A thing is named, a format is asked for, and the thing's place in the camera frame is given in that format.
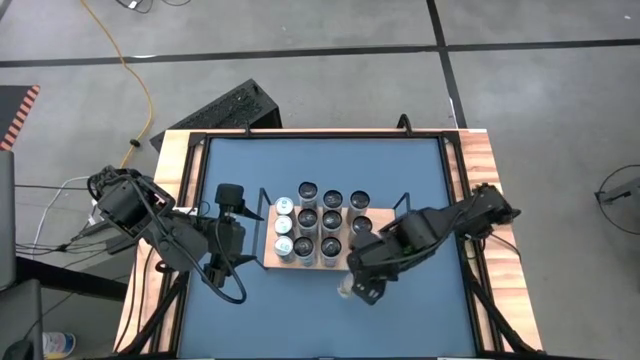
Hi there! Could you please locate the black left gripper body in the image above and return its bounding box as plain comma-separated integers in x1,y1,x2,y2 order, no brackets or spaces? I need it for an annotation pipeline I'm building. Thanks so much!
202,218,249,290

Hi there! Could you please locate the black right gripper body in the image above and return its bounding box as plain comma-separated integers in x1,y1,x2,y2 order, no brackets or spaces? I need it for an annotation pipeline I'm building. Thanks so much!
347,233,402,306

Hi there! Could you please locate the Red Bull can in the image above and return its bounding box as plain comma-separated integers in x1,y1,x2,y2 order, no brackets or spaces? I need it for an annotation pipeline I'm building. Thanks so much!
272,214,294,236
272,235,296,263
273,194,295,216

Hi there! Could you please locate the white Celsius can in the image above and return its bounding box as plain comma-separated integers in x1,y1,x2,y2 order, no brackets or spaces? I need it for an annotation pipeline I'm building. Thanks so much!
318,236,343,269

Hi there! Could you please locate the Celsius Arctic Vibe can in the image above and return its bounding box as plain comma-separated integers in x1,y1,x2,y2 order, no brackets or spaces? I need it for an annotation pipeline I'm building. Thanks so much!
297,181,320,210
296,208,320,237
292,236,317,268

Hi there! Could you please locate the Celsius can green palm print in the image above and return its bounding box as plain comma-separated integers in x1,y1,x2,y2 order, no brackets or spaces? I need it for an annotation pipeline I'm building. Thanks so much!
319,209,343,239

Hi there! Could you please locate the Celsius Peach Vibe can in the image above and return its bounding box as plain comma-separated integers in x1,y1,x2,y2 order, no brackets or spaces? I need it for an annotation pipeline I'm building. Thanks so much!
321,189,344,214

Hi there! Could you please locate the white blue floor container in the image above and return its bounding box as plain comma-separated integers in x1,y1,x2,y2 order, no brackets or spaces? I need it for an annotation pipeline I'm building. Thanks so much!
42,331,77,359

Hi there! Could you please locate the grey cabinet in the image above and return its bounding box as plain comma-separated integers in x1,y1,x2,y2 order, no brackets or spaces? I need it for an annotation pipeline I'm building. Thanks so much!
0,149,45,360

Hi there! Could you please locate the hazard striped floor mat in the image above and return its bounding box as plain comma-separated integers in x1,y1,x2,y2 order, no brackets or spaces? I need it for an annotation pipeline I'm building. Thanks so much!
0,83,42,152

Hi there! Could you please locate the grey stand base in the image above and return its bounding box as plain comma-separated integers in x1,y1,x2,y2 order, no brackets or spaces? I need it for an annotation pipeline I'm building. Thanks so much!
595,175,640,205

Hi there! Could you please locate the wooden shelf with black frame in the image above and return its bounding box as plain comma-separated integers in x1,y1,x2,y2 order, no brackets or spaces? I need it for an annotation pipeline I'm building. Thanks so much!
249,187,414,275

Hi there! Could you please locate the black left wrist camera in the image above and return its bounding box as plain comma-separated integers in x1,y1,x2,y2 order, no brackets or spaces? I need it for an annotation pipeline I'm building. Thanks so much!
214,183,247,214

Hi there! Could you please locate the white cable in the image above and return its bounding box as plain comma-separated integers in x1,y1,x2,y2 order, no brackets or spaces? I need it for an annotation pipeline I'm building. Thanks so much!
29,174,101,246

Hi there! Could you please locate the yellow cable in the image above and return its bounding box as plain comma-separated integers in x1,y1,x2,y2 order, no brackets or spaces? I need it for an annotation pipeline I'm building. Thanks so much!
78,0,154,171

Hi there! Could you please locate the black looped cable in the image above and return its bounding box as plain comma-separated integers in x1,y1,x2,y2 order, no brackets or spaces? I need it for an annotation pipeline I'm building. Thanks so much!
593,163,640,251

